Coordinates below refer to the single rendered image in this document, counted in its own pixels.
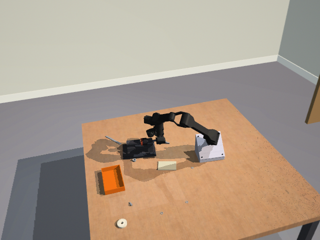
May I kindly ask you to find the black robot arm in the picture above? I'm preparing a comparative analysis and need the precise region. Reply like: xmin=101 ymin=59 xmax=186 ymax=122
xmin=143 ymin=111 xmax=220 ymax=146

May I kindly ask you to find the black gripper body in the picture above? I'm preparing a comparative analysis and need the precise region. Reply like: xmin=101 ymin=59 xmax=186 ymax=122
xmin=154 ymin=126 xmax=166 ymax=145

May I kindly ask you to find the orange open tray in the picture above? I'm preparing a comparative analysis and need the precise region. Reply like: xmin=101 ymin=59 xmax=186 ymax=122
xmin=101 ymin=165 xmax=125 ymax=195

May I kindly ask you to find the white ring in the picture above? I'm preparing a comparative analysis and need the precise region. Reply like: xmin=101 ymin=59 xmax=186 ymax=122
xmin=117 ymin=218 xmax=127 ymax=228

